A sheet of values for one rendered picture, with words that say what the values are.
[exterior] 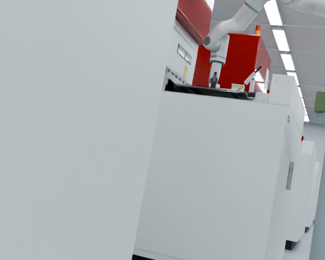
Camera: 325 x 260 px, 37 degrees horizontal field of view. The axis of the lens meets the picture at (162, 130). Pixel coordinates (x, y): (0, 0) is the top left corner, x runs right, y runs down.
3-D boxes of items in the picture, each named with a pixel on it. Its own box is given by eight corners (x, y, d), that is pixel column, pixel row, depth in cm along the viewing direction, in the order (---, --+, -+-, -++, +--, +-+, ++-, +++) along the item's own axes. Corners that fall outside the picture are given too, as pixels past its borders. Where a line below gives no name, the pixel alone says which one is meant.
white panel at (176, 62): (127, 77, 201) (144, -14, 205) (182, 111, 278) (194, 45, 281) (133, 78, 200) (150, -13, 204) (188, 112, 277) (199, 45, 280)
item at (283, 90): (267, 104, 206) (272, 73, 207) (280, 124, 258) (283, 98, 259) (289, 107, 203) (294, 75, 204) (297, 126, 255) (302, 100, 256)
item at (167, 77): (161, 91, 235) (164, 71, 236) (187, 107, 276) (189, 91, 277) (164, 91, 234) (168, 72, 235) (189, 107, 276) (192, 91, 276)
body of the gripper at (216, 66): (210, 63, 262) (206, 83, 261) (210, 58, 252) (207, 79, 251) (223, 65, 261) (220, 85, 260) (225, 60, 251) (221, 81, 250)
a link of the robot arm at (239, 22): (244, 2, 236) (206, 51, 248) (261, 14, 248) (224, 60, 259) (234, -6, 242) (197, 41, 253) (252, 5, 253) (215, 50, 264)
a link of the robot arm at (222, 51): (218, 54, 250) (228, 60, 257) (222, 30, 251) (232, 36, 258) (206, 55, 256) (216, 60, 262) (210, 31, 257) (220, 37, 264)
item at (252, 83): (241, 93, 269) (245, 70, 270) (242, 95, 272) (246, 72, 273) (252, 95, 267) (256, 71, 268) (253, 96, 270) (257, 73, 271)
